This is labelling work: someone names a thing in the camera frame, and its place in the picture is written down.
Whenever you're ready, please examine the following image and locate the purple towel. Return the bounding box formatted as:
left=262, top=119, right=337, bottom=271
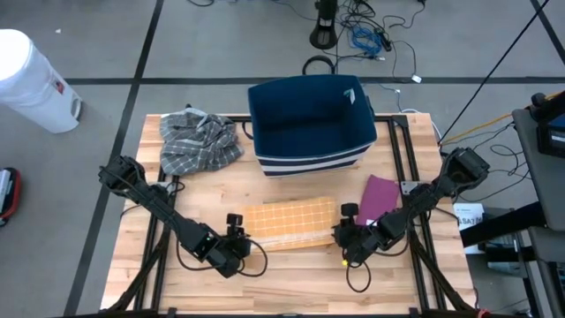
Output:
left=355, top=174, right=401, bottom=227

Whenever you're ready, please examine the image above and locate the orange checked towel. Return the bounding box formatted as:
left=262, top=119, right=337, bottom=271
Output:
left=242, top=196, right=337, bottom=253

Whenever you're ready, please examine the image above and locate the grey checked towel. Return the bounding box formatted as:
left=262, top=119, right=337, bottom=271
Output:
left=158, top=108, right=245, bottom=177

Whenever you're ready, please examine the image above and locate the navy white striped basket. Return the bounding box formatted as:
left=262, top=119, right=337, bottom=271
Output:
left=241, top=73, right=379, bottom=178

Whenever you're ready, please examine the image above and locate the white paper sheet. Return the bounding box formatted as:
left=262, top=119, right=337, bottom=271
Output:
left=452, top=202, right=486, bottom=256

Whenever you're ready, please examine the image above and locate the grey side table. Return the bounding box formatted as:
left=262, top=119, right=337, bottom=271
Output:
left=511, top=108, right=565, bottom=318

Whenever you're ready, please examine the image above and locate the black power strip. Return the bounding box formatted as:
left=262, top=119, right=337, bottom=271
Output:
left=373, top=26, right=394, bottom=53

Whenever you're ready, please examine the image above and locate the black stand base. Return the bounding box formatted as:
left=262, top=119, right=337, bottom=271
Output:
left=308, top=0, right=340, bottom=50

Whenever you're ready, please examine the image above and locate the thin black pole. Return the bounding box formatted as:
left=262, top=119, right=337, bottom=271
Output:
left=439, top=0, right=553, bottom=143

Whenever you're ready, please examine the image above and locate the black equipment box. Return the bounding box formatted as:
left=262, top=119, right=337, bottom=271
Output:
left=529, top=91, right=565, bottom=159

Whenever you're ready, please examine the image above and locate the red black device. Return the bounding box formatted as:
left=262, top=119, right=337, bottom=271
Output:
left=0, top=166, right=22, bottom=228

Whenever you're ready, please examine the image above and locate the white trash bin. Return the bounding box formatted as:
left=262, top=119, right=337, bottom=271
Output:
left=0, top=28, right=84, bottom=134

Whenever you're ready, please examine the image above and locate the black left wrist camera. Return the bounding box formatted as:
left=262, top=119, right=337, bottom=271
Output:
left=225, top=213, right=245, bottom=238

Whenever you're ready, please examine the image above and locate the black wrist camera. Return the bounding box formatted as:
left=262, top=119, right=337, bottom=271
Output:
left=340, top=202, right=359, bottom=221
left=225, top=213, right=245, bottom=238

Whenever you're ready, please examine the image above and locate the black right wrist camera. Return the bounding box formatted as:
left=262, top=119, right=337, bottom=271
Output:
left=340, top=202, right=359, bottom=221

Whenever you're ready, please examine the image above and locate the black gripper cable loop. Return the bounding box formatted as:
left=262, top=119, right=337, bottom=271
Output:
left=345, top=260, right=373, bottom=293
left=237, top=238, right=269, bottom=278

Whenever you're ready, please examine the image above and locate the black aluminium table frame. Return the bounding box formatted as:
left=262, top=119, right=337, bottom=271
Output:
left=105, top=112, right=477, bottom=318

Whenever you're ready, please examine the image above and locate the coiled black cable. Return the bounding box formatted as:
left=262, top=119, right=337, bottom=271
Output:
left=301, top=54, right=338, bottom=79

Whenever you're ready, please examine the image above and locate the yellow cable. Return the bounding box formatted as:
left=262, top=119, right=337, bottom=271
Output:
left=439, top=90, right=565, bottom=147

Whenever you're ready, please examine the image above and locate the blue cable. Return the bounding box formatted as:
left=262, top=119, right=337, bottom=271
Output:
left=350, top=26, right=384, bottom=57

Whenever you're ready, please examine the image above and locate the tangled black cable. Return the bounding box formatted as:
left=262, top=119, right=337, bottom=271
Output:
left=335, top=0, right=427, bottom=85

